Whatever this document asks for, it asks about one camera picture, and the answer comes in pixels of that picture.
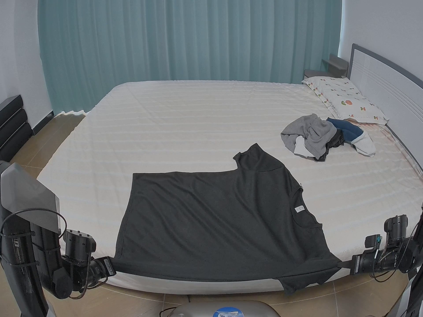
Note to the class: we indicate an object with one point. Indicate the white printed pillow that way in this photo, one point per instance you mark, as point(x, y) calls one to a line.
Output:
point(347, 99)

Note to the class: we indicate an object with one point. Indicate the blue-green curtain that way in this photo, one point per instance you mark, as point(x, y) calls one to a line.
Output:
point(198, 28)

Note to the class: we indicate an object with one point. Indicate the grey bedside table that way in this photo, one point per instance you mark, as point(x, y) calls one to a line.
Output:
point(337, 63)

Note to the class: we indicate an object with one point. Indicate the pile of clothes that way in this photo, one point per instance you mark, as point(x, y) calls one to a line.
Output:
point(314, 134)

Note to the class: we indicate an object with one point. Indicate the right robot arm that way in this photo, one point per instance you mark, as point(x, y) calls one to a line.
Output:
point(396, 226)

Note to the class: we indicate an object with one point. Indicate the black chest of drawers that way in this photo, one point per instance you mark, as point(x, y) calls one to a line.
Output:
point(13, 124)

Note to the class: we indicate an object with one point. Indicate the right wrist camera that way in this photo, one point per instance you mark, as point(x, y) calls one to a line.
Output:
point(371, 241)

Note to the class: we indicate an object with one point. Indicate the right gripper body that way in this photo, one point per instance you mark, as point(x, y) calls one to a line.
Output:
point(365, 262)

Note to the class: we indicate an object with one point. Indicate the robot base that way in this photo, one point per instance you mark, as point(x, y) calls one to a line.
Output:
point(198, 310)

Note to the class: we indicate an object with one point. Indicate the black T-shirt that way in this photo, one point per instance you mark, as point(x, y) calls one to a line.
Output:
point(214, 226)

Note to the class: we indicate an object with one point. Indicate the bed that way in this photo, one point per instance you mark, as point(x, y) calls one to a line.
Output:
point(198, 127)

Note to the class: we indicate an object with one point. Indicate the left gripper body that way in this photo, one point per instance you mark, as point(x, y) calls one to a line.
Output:
point(104, 267)

